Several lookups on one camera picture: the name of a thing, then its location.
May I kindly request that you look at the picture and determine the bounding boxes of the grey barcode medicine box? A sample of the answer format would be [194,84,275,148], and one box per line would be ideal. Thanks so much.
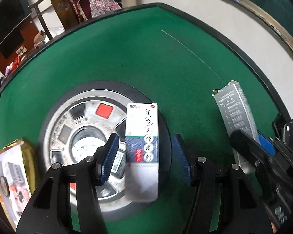
[212,80,261,175]

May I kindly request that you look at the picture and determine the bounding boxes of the round silver table centre panel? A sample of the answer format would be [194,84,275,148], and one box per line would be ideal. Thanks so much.
[37,80,173,222]

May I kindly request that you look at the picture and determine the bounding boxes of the black flat television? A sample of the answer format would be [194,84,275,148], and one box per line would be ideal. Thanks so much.
[0,0,32,45]

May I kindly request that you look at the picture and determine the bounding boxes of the wooden chair with cloth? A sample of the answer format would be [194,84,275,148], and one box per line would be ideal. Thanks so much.
[28,0,121,40]

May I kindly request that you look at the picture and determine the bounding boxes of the blue white medicine box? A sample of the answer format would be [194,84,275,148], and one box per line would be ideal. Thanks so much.
[125,103,159,202]

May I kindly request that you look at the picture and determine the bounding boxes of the round black tape roll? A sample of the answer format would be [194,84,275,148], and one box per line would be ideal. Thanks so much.
[0,176,10,197]

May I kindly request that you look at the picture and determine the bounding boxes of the gold cardboard tray box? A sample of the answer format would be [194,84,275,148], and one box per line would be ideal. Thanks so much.
[0,138,41,230]

